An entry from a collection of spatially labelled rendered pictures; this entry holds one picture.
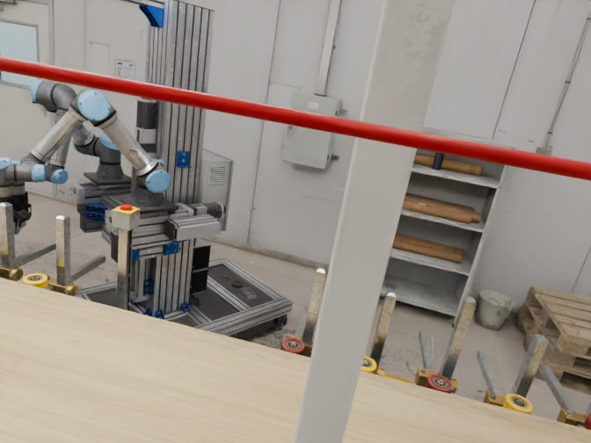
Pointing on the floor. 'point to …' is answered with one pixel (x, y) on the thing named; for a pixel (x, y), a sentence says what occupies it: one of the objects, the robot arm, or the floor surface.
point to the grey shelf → (444, 230)
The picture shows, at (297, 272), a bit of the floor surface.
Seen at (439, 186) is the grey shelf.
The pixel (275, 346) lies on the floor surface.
